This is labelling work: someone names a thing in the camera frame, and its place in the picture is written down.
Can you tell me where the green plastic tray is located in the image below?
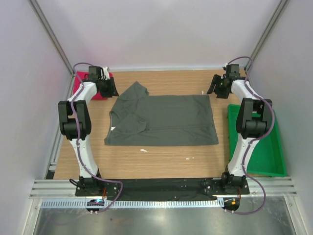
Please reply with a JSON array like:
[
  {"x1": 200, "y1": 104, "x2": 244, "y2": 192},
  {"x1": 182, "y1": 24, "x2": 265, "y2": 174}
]
[{"x1": 227, "y1": 104, "x2": 287, "y2": 177}]

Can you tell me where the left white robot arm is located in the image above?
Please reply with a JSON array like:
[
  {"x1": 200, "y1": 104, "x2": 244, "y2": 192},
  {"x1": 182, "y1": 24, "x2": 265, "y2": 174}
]
[{"x1": 58, "y1": 63, "x2": 119, "y2": 196}]

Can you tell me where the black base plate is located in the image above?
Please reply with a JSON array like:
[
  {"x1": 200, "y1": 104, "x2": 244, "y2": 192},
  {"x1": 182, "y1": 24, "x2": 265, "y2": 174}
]
[{"x1": 69, "y1": 176, "x2": 250, "y2": 202}]

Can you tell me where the grey t shirt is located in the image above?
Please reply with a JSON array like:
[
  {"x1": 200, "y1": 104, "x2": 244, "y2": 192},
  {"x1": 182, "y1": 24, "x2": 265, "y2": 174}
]
[{"x1": 104, "y1": 82, "x2": 219, "y2": 146}]

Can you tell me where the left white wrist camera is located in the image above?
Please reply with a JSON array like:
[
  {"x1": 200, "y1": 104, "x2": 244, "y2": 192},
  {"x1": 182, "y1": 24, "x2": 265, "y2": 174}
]
[{"x1": 101, "y1": 67, "x2": 110, "y2": 80}]

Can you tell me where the white slotted cable duct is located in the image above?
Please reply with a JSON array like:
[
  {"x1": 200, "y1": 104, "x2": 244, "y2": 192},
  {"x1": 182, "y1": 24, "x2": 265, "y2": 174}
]
[{"x1": 41, "y1": 198, "x2": 224, "y2": 209}]

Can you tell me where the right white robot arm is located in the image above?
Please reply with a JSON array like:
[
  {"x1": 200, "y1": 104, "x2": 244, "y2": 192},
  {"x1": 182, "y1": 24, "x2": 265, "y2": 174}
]
[{"x1": 207, "y1": 64, "x2": 275, "y2": 194}]

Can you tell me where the folded pink t shirt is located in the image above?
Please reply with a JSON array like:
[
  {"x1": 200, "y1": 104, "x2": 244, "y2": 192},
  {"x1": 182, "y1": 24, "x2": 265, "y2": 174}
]
[{"x1": 72, "y1": 71, "x2": 108, "y2": 100}]

